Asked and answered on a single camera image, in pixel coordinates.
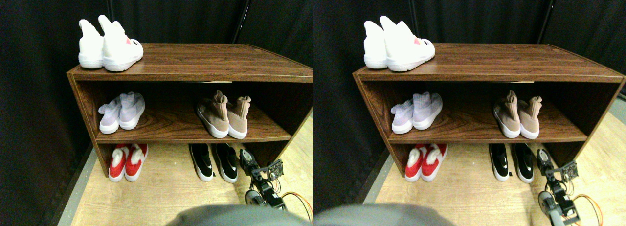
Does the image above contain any beige shoe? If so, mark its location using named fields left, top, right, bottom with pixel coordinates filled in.
left=518, top=96, right=543, bottom=139
left=493, top=90, right=521, bottom=138
left=227, top=95, right=252, bottom=139
left=197, top=90, right=229, bottom=138

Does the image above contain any black shoe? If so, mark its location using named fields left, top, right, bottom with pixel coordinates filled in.
left=189, top=144, right=215, bottom=182
left=489, top=143, right=511, bottom=182
left=215, top=143, right=239, bottom=183
left=514, top=143, right=535, bottom=183

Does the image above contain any brown shoe rack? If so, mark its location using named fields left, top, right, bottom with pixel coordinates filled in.
left=353, top=43, right=626, bottom=177
left=67, top=43, right=313, bottom=177

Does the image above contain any lilac shoe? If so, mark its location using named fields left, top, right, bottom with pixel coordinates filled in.
left=119, top=92, right=146, bottom=130
left=390, top=101, right=414, bottom=135
left=412, top=92, right=443, bottom=130
left=98, top=99, right=122, bottom=135

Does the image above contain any white shoe with red mark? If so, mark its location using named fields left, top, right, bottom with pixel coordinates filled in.
left=380, top=16, right=436, bottom=72
left=98, top=15, right=144, bottom=72

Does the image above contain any black bracket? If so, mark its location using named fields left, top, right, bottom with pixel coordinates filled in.
left=252, top=159, right=285, bottom=183
left=545, top=161, right=579, bottom=183

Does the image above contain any orange wire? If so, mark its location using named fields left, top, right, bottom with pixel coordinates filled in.
left=572, top=193, right=604, bottom=222
left=283, top=191, right=313, bottom=222

